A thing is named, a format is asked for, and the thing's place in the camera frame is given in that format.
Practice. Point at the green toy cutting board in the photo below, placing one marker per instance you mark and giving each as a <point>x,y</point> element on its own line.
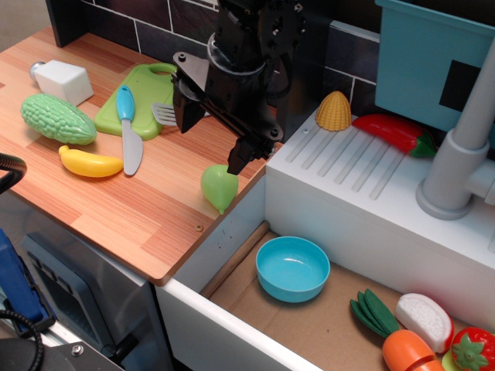
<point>149,84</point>

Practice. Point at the red toy chili pepper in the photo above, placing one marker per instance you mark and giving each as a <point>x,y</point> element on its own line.
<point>398,132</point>

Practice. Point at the red toy strawberry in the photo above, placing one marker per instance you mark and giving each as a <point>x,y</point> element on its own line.
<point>472,349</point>

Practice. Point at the wooden dowel strip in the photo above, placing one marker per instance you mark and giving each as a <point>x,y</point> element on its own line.
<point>225,271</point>

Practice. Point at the grey toy oven door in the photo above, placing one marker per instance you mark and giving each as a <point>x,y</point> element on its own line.
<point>93,299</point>

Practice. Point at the yellow toy banana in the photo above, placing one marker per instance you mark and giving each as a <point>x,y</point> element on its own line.
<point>89,165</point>

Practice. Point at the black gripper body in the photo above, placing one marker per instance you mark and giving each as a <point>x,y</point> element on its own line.
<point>237,100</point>

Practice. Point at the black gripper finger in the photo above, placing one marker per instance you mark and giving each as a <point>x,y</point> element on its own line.
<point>248,149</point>
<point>187,107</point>

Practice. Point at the blue handled toy knife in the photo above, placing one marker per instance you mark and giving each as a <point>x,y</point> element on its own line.
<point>133,147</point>

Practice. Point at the yellow toy corn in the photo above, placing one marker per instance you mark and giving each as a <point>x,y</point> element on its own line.
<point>334,113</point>

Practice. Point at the green toy bitter gourd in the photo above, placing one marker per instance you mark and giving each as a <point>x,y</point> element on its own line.
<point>57,119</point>

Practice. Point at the teal box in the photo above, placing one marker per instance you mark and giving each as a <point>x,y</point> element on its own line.
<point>428,62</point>

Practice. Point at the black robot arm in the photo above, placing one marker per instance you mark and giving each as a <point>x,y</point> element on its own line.
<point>248,63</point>

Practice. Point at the green toy pear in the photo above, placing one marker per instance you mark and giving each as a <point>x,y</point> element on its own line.
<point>219,187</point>

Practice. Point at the white toy salt shaker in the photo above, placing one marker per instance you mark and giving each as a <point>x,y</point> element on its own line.
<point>62,80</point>

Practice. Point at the white red toy radish slice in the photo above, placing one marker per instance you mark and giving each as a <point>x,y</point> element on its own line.
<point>423,316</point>

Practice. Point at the grey toy faucet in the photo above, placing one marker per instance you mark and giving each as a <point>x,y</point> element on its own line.
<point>460,169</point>

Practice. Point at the white toy sink unit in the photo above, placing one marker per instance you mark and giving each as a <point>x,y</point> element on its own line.
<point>354,196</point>

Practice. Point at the blue plastic bowl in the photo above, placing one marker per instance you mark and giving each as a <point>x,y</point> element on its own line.
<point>292,269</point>

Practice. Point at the blue clamp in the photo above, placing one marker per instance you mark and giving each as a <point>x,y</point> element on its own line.
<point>23,295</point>

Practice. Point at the grey toy spatula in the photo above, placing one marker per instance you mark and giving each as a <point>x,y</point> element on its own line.
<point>166,115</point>

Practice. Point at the orange toy carrot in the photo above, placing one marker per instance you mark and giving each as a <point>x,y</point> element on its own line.
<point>402,349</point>

